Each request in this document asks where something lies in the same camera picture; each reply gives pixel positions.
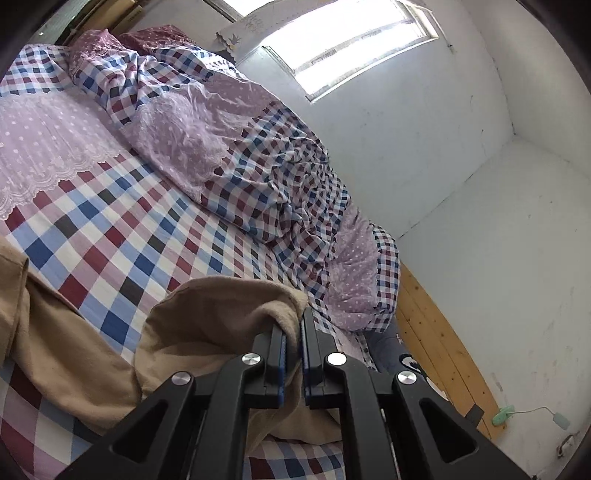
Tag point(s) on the window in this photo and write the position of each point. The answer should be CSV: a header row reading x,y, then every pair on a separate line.
x,y
351,41

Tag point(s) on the plaid and lilac quilt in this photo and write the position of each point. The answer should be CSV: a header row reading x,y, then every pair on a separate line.
x,y
240,152

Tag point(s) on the dark red pillow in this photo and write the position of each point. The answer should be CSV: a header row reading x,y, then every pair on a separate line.
x,y
157,37

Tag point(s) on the white wall socket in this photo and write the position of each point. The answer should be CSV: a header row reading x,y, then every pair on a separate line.
x,y
568,445

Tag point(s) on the blue plush pillow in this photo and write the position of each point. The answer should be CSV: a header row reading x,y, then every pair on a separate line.
x,y
385,346

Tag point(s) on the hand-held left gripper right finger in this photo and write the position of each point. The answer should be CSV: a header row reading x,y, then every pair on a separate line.
x,y
304,364

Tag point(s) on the wooden headboard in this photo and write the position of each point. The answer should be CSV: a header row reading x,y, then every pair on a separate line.
x,y
443,341

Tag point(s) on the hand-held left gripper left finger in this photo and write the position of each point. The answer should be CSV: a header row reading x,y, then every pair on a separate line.
x,y
279,364

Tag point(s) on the plaid bed sheet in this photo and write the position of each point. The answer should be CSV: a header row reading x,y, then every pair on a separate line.
x,y
115,221

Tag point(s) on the tan garment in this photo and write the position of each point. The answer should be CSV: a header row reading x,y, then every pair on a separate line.
x,y
69,346

